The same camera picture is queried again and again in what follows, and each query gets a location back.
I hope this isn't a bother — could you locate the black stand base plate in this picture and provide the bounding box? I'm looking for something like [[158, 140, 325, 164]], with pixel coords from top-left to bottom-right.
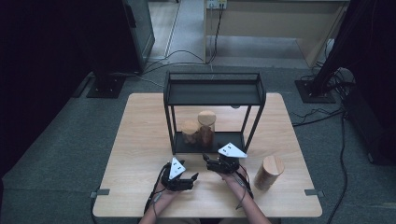
[[86, 73, 127, 100]]

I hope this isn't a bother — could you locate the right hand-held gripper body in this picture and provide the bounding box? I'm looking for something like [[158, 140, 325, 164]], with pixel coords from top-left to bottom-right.
[[206, 142, 248, 175]]

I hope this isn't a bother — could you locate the hand-held gripper cable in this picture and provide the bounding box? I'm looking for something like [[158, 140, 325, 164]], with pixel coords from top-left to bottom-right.
[[143, 166, 171, 218], [233, 169, 255, 211]]

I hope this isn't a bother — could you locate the tall wooden-lid glass jar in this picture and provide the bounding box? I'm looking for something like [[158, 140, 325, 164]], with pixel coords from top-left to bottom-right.
[[197, 109, 218, 148]]

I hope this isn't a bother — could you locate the small wooden-lid glass jar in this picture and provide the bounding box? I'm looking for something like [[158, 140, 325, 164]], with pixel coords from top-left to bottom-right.
[[181, 119, 201, 146]]

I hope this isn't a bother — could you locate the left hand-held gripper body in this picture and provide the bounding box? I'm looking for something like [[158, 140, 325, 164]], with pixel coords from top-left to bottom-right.
[[160, 157, 194, 192]]

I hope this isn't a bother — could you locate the black metal two-tier rack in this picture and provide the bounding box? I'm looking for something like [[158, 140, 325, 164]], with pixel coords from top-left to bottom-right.
[[163, 71, 267, 157]]

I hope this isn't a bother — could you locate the black box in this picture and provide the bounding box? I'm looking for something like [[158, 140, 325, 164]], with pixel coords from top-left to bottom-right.
[[342, 88, 396, 166]]

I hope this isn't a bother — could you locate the person's left hand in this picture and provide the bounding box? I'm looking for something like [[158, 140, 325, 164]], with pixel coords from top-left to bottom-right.
[[153, 181, 182, 203]]

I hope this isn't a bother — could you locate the left hand-held gripper cable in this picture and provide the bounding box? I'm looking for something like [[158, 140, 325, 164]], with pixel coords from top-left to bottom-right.
[[143, 166, 171, 218]]

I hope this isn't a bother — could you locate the person's right hand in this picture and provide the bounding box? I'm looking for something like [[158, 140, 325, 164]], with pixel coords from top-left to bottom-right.
[[219, 165, 250, 189]]

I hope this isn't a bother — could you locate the black stand with pole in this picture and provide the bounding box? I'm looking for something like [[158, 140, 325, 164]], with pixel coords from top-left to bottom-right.
[[294, 0, 376, 105]]

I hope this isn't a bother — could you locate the glass-fronted dark cabinet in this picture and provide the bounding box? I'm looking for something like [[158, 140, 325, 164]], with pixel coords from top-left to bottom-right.
[[120, 0, 156, 75]]

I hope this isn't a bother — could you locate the black looped floor cable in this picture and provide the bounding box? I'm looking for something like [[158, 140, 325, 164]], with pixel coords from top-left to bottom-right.
[[290, 106, 345, 128]]

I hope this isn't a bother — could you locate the long black floor cable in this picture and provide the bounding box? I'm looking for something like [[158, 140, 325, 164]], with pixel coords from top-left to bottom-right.
[[326, 111, 349, 224]]

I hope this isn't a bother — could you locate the bundle of black cables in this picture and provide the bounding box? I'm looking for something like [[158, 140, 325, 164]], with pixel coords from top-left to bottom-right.
[[300, 60, 357, 98]]

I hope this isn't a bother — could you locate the grey tape strip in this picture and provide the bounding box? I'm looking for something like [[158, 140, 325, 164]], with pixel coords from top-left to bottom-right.
[[304, 189, 325, 198], [90, 188, 111, 199]]

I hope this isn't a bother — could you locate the right hand-held gripper cable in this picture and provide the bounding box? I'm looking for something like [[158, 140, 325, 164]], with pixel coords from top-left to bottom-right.
[[233, 169, 255, 211]]

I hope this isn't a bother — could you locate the white power strip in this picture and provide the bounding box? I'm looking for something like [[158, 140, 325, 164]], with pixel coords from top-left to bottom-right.
[[206, 0, 229, 10]]

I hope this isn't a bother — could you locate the wooden cylinder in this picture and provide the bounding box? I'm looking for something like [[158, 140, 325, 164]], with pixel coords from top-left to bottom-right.
[[253, 154, 286, 192]]

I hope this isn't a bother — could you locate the black cable from power strip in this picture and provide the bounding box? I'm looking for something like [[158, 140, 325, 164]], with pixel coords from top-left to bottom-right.
[[205, 7, 224, 65]]

